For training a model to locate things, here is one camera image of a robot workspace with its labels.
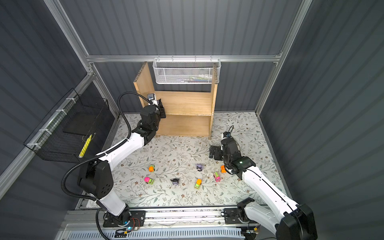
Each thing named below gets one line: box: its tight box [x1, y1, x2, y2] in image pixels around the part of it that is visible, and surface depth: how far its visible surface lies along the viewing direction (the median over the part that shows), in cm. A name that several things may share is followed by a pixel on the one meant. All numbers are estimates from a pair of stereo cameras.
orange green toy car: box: [148, 165, 155, 172], surface depth 91 cm
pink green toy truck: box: [213, 171, 221, 183], surface depth 87 cm
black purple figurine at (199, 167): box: [196, 163, 203, 172], surface depth 88 cm
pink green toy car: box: [144, 177, 155, 185], surface depth 86 cm
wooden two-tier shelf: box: [133, 61, 218, 139], surface depth 89 cm
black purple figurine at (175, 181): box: [170, 178, 180, 186], surface depth 84 cm
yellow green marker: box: [78, 134, 93, 159], surface depth 71 cm
